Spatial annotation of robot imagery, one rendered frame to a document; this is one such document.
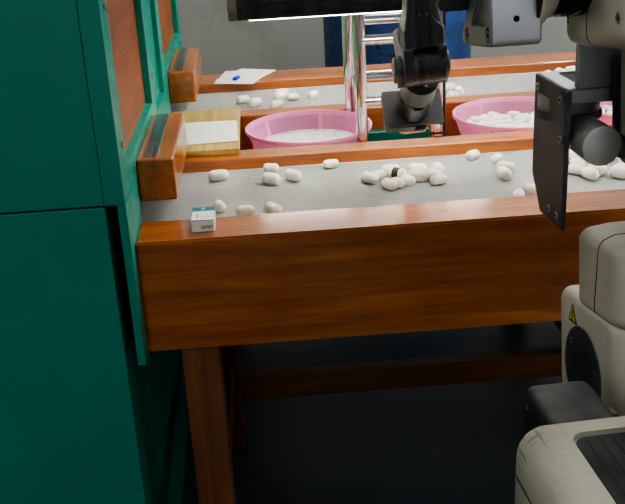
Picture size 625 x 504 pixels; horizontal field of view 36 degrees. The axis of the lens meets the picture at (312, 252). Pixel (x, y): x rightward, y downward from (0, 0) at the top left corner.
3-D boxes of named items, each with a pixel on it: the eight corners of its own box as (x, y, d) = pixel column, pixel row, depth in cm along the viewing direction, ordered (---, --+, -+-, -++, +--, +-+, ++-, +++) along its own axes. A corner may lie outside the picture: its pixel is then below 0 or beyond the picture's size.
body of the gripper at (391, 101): (379, 96, 169) (384, 76, 161) (438, 92, 169) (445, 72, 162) (384, 130, 167) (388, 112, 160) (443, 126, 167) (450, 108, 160)
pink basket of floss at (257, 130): (399, 163, 208) (398, 120, 204) (312, 196, 191) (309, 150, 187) (309, 144, 225) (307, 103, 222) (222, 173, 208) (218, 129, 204)
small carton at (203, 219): (214, 231, 150) (213, 218, 149) (192, 232, 150) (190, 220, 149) (215, 217, 156) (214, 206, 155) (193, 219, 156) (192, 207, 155)
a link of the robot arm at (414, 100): (407, 94, 154) (442, 90, 155) (400, 55, 156) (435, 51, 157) (402, 112, 161) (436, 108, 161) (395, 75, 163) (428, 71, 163)
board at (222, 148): (240, 153, 189) (239, 147, 188) (162, 159, 188) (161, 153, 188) (240, 112, 219) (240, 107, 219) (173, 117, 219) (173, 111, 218)
